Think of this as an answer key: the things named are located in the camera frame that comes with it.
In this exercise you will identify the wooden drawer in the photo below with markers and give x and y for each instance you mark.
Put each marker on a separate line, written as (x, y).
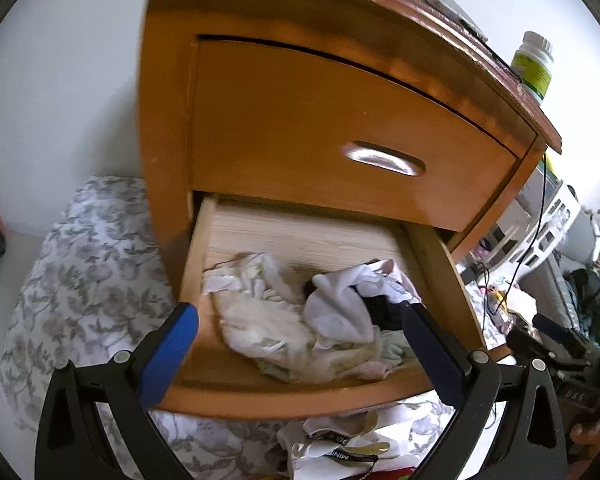
(305, 125)
(305, 240)

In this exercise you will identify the black cloth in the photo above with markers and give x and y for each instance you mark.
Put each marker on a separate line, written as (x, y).
(385, 312)

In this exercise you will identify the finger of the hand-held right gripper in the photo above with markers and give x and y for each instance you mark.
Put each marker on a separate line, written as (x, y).
(550, 327)

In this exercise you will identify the person's right hand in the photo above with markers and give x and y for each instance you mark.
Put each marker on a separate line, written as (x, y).
(592, 435)

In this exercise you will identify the cream lace garment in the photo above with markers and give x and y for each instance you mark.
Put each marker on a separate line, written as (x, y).
(260, 320)

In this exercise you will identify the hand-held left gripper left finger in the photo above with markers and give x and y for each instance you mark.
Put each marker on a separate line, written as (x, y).
(172, 345)

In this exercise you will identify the white cut-out rack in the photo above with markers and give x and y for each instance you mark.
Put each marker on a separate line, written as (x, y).
(550, 230)

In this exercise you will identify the white garment with black band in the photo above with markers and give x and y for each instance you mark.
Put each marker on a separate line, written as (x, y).
(320, 455)

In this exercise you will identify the red patterned cloth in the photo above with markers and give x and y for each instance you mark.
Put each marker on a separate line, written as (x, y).
(395, 475)

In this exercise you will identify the white bottle with green label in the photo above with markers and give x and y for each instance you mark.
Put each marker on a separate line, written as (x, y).
(530, 72)

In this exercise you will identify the white cloth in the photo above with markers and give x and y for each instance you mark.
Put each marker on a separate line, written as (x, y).
(340, 305)

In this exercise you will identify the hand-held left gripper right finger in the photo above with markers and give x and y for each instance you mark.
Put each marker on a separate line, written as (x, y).
(432, 355)

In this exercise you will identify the pink cloth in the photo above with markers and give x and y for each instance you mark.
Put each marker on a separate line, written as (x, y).
(372, 370)

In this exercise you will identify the wooden nightstand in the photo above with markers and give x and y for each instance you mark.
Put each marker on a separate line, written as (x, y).
(165, 110)

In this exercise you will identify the floral blanket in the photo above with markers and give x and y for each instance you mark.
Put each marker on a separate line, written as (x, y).
(80, 270)

